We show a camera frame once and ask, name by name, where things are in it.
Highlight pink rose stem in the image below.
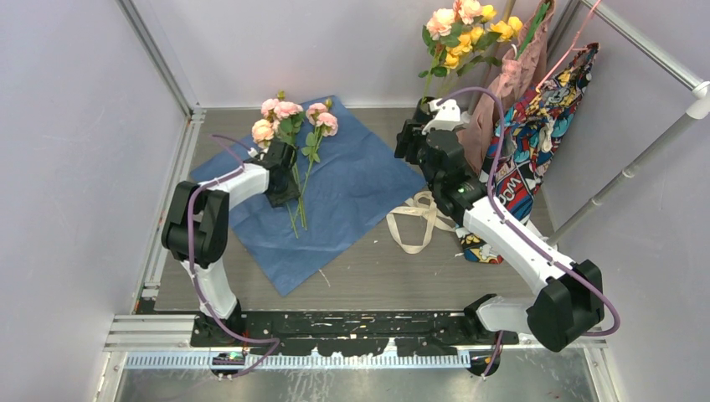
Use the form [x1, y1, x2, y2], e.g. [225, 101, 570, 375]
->
[299, 98, 339, 229]
[419, 1, 485, 98]
[251, 118, 300, 239]
[260, 90, 309, 231]

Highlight cream ribbon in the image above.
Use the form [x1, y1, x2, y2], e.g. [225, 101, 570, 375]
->
[385, 190, 455, 255]

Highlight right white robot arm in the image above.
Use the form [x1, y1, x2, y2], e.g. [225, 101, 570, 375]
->
[394, 98, 605, 352]

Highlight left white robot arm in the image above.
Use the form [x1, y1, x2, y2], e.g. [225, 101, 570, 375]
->
[161, 140, 300, 346]

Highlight black vase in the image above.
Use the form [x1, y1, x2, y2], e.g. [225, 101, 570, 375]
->
[412, 96, 436, 127]

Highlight yellow flowers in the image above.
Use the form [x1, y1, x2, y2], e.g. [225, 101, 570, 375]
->
[423, 1, 523, 96]

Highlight pink garment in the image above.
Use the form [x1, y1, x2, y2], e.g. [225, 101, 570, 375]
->
[457, 2, 556, 173]

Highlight colourful cartoon print garment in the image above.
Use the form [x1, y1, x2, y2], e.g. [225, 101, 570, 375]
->
[457, 42, 601, 265]

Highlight pink clothes hanger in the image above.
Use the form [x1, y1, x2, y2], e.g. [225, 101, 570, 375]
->
[536, 0, 602, 93]

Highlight green clothes hanger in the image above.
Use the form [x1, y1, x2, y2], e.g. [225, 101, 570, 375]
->
[515, 0, 554, 60]

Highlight white metal clothes rack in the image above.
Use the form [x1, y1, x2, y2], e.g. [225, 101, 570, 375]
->
[455, 0, 710, 250]

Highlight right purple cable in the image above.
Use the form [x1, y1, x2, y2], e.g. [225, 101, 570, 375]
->
[435, 86, 622, 379]

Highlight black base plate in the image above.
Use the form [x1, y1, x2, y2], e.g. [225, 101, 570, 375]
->
[190, 309, 520, 359]

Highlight white slotted cable duct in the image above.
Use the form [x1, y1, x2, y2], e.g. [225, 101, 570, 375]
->
[125, 351, 470, 370]

